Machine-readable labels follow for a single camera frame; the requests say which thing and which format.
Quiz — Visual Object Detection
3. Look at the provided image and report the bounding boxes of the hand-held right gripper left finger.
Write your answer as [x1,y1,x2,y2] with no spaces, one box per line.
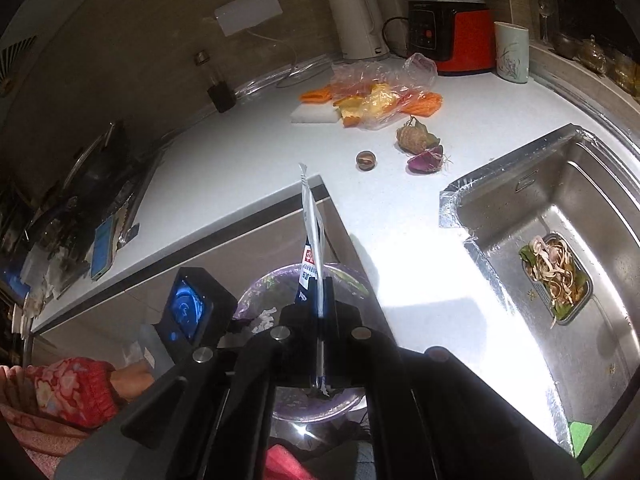
[52,304,322,480]

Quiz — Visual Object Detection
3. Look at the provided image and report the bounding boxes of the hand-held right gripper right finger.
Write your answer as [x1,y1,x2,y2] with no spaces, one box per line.
[323,276,586,480]

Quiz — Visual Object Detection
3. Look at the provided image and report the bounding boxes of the purple-lined trash bin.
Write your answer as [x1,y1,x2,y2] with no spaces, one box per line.
[234,262,374,424]

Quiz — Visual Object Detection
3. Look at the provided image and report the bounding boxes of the white printed snack packet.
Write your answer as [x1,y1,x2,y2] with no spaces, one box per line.
[298,162,332,397]

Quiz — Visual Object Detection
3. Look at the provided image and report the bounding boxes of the purple onion peel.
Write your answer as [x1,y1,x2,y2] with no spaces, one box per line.
[407,145,454,176]

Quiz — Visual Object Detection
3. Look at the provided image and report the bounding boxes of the yellow plastic wrapper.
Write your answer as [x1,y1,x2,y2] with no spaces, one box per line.
[335,85,402,129]

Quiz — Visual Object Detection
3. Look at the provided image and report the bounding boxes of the clear plastic bag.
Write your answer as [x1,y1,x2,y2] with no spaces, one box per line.
[330,52,439,131]

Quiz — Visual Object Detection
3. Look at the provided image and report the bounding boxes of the person's left forearm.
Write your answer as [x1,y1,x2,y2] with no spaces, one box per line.
[0,357,157,429]

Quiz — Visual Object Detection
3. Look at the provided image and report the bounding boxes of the grey base cabinet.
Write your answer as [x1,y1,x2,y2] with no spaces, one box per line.
[22,192,371,376]

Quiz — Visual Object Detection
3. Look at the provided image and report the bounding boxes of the smartphone with lit screen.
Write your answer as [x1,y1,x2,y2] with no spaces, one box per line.
[90,217,117,281]

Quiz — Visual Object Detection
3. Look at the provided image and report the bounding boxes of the black gas stove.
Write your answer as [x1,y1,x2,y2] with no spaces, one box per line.
[20,150,166,301]

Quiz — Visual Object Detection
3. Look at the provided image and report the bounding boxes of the pot with glass lid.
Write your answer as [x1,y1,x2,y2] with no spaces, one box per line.
[57,120,139,211]

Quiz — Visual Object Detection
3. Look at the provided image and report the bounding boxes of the stainless steel sink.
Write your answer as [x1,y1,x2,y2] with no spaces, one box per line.
[439,122,640,477]

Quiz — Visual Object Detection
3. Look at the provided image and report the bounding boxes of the pink fleece robe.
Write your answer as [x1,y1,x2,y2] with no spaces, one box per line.
[0,400,76,480]

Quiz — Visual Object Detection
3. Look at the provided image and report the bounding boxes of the brown taro root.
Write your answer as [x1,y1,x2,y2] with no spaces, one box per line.
[396,116,436,154]

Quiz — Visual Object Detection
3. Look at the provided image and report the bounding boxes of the dark glass bottle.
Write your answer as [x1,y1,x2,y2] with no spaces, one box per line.
[194,50,237,114]

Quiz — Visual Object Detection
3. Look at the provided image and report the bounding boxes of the vegetable peel scraps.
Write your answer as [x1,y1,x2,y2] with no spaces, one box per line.
[520,235,589,328]

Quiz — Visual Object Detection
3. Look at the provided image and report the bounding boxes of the metal sink strainer tray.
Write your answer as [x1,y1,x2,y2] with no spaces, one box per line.
[519,232,595,329]

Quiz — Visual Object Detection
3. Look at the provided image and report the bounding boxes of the green sponge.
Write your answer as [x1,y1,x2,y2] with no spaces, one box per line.
[567,420,594,459]

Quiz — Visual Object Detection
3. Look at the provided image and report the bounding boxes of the white electric kettle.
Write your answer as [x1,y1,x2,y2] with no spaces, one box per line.
[326,0,391,61]

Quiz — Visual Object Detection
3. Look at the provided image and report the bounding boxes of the red and black blender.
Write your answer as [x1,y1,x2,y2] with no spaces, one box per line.
[406,0,496,77]

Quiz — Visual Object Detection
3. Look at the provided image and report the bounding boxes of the white floral ceramic cup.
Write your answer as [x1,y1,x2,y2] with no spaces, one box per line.
[494,21,530,85]

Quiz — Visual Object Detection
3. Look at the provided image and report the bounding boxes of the small dark teapot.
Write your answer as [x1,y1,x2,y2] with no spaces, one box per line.
[552,30,581,57]

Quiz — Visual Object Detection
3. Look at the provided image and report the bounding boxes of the glass teapot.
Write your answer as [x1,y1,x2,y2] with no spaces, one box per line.
[580,35,609,74]

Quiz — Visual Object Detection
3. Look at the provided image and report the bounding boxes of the wine glass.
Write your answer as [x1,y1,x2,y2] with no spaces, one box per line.
[535,0,554,46]

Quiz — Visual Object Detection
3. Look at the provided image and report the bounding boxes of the white cable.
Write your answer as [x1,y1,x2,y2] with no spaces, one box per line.
[240,27,346,92]

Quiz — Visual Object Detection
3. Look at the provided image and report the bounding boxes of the white wall socket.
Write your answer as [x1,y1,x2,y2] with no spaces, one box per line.
[214,0,284,37]

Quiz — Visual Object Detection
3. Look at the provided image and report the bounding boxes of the black power cable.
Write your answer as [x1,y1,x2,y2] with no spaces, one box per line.
[382,16,414,59]

